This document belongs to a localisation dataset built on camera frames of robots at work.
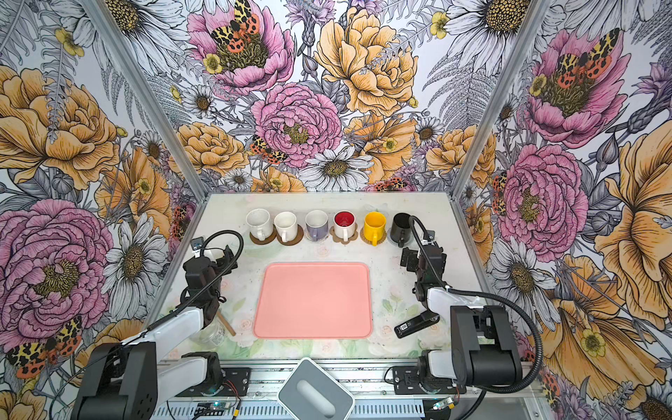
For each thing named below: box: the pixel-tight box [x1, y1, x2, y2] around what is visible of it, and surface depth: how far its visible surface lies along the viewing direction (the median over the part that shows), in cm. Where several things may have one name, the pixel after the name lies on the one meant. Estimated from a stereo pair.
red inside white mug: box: [333, 210, 357, 242], surface depth 104 cm
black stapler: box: [393, 311, 441, 339], surface depth 84 cm
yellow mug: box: [364, 210, 387, 247], surface depth 102 cm
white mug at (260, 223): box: [245, 208, 274, 242], surface depth 103 cm
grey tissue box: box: [277, 357, 356, 420], surface depth 70 cm
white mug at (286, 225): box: [273, 210, 298, 243], surface depth 101 cm
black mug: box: [390, 211, 413, 248], surface depth 102 cm
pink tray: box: [253, 261, 373, 340], surface depth 93 cm
